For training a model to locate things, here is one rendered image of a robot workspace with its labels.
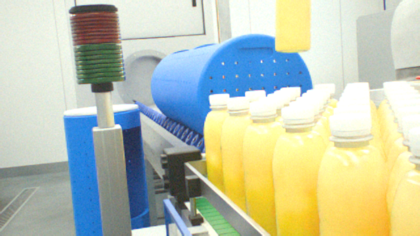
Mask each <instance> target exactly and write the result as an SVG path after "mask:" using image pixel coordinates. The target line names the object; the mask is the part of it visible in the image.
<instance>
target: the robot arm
mask: <svg viewBox="0 0 420 236"><path fill-rule="evenodd" d="M390 42H392V43H391V50H392V59H393V62H394V65H395V70H396V78H395V81H393V82H397V81H405V82H411V81H418V80H420V79H416V78H415V77H417V76H420V0H404V1H402V2H401V3H399V5H398V6H397V9H396V10H395V13H394V15H393V19H392V26H391V38H390Z"/></svg>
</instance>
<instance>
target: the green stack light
mask: <svg viewBox="0 0 420 236"><path fill-rule="evenodd" d="M73 52H74V54H73V56H74V64H75V74H76V83H77V84H78V85H80V84H91V83H107V82H115V81H125V80H126V76H125V67H124V66H125V63H124V59H123V58H124V55H122V53H123V50H122V45H121V44H106V45H100V44H95V45H80V46H76V47H74V48H73Z"/></svg>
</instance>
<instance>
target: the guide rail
mask: <svg viewBox="0 0 420 236"><path fill-rule="evenodd" d="M184 171H185V176H192V175H198V176H199V177H200V185H201V194H202V195H203V196H204V197H205V198H206V199H207V200H208V201H209V202H210V204H211V205H213V206H214V207H215V209H216V210H217V211H218V212H219V213H220V214H221V215H222V216H223V217H224V218H225V219H226V220H227V222H228V223H229V224H230V225H231V226H232V227H233V228H234V229H235V230H236V231H237V232H238V233H239V234H240V235H241V236H271V235H270V234H269V233H267V232H266V231H265V230H264V229H263V228H262V227H261V226H260V225H259V224H257V223H256V222H254V221H253V220H252V219H251V218H250V217H249V216H248V215H247V214H246V213H245V212H244V211H243V210H241V209H239V208H238V206H237V205H236V204H234V203H233V202H232V201H231V200H230V199H229V198H227V197H226V196H225V195H223V193H222V192H221V191H220V190H219V189H217V188H216V187H215V186H214V185H213V184H211V183H210V182H209V181H208V180H207V179H206V178H205V177H204V176H203V175H201V174H200V173H199V172H198V171H197V170H196V169H194V168H193V167H192V166H190V165H189V164H188V162H187V163H184Z"/></svg>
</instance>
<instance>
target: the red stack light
mask: <svg viewBox="0 0 420 236"><path fill-rule="evenodd" d="M69 20H70V27H71V28H70V31H71V38H72V41H73V43H72V45H73V46H74V47H76V46H80V45H95V44H100V45H106V44H121V43H122V41H121V30H120V22H119V21H120V20H119V14H118V13H116V12H90V13H85V12H83V14H82V13H77V14H71V15H70V17H69Z"/></svg>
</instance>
